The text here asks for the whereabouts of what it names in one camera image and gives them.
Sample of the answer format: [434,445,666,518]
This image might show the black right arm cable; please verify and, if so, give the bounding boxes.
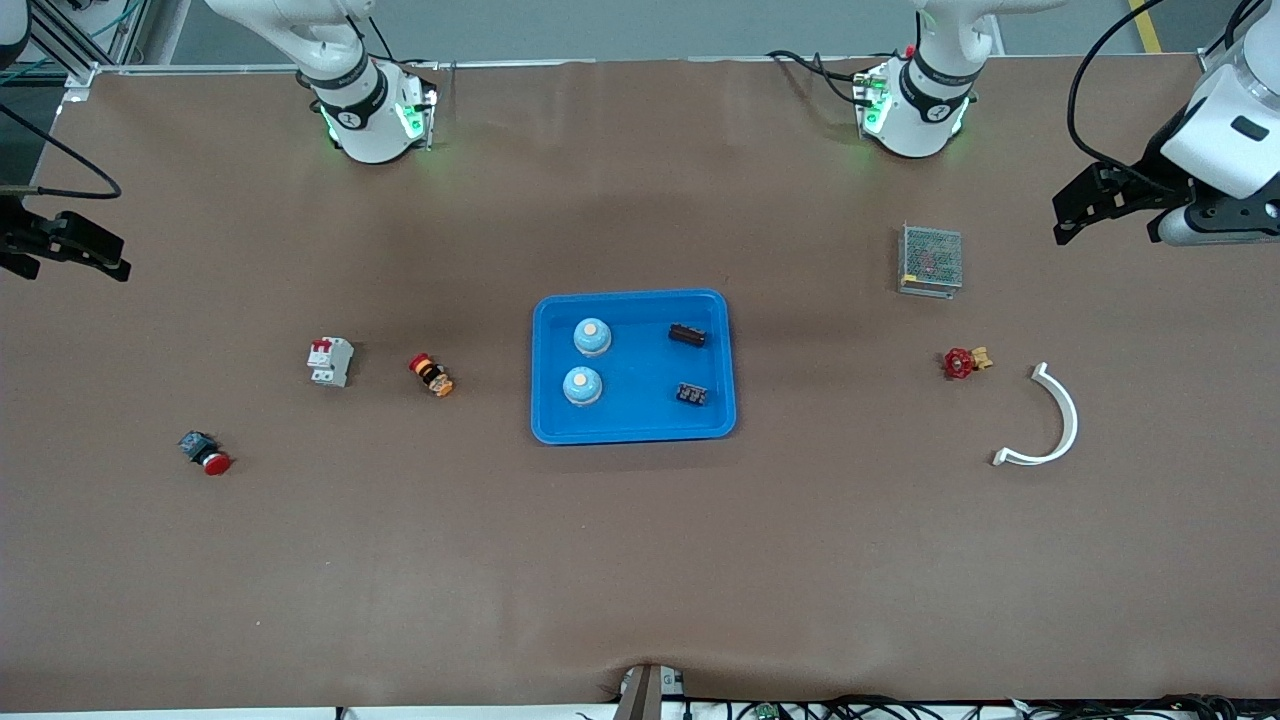
[0,103,123,199]

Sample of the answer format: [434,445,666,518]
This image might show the aluminium frame with dark braces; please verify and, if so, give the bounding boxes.
[0,0,151,101]

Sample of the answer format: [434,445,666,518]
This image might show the red handwheel brass valve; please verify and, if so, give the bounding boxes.
[942,345,996,381]

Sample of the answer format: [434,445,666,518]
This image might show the white curved plastic bracket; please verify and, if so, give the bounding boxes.
[991,362,1080,468]

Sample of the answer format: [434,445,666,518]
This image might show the black base cable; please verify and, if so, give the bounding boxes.
[368,12,441,71]
[766,48,881,107]

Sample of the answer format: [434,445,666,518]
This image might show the aluminium frame corner post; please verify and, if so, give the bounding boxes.
[1198,0,1280,77]

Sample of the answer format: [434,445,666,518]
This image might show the blue plastic tray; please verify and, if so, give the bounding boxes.
[531,289,738,446]

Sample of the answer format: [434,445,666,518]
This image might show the metal mesh power supply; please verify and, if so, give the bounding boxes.
[897,222,964,299]

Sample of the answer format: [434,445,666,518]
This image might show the black cable bundle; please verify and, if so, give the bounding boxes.
[688,693,1241,720]

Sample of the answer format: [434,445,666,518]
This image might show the metal table clamp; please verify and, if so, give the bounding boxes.
[612,663,687,720]

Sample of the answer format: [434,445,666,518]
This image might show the red yellow emergency stop button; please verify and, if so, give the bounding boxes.
[408,353,455,398]

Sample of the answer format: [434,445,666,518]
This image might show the red push button dark body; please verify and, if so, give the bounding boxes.
[178,430,234,477]

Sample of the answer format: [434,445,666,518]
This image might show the black left base cable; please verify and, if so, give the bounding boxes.
[766,48,881,107]

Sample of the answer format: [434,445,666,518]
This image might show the black right base cable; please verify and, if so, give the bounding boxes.
[368,12,441,71]

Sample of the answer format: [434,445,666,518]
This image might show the white circuit breaker red switch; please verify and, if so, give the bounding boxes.
[306,337,355,388]

